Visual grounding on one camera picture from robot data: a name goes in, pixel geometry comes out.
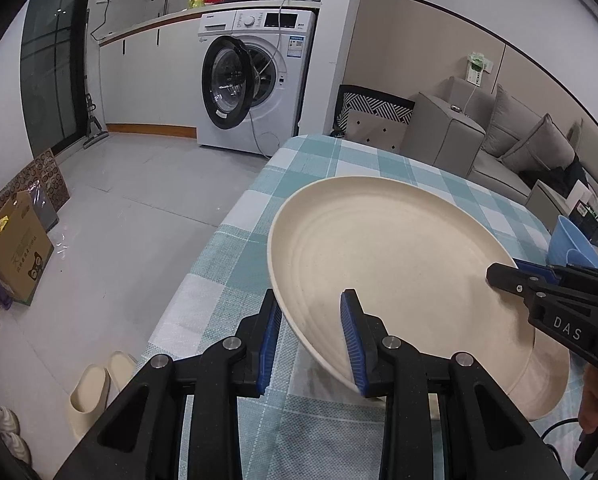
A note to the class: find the light blue bowl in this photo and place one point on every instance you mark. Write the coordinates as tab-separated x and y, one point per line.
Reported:
566	240

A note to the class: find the cream round plate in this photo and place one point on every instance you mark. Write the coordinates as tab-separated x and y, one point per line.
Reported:
549	385
404	260

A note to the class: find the grey flat panel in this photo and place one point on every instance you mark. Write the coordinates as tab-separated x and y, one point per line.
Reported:
44	207

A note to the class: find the white sneaker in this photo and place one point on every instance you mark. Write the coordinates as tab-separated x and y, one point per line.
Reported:
18	447
6	417

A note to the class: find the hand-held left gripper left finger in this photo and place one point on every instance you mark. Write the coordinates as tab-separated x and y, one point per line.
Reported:
269	340

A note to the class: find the white washing machine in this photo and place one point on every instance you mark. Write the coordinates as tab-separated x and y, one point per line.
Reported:
279	110

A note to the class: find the black box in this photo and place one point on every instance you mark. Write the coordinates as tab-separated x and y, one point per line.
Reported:
586	220

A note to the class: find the curved metal faucet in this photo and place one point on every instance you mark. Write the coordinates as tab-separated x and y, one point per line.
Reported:
163	0

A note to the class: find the grey sofa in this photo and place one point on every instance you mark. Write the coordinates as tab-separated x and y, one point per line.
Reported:
444	140

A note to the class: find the brown patterned board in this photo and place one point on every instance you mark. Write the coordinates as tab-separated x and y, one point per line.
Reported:
39	175

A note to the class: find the dark blue garment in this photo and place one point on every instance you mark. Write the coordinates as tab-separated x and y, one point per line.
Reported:
574	172

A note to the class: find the grey sofa cushion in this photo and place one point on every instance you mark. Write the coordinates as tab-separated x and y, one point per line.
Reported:
504	120
539	145

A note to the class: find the grey side cabinet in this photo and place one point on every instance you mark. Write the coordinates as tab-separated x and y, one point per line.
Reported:
544	200

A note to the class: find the black glass door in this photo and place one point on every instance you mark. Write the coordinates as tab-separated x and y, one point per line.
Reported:
49	60

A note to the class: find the cream slipper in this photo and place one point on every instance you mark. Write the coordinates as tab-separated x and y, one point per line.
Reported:
121	370
86	400

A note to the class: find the cardboard box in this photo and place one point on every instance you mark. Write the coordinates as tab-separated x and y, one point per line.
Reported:
21	255

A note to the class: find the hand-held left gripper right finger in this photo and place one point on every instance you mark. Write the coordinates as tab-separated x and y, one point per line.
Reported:
351	340

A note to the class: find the white base cabinets with counter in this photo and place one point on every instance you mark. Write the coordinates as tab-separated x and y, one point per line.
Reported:
144	85

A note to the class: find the teal checked tablecloth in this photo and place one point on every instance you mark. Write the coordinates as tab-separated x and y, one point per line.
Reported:
329	160

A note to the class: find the wall socket with green charger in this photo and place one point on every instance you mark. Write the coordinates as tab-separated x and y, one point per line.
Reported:
476	67

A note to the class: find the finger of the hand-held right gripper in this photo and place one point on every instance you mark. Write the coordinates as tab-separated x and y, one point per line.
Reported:
509	280
536	269

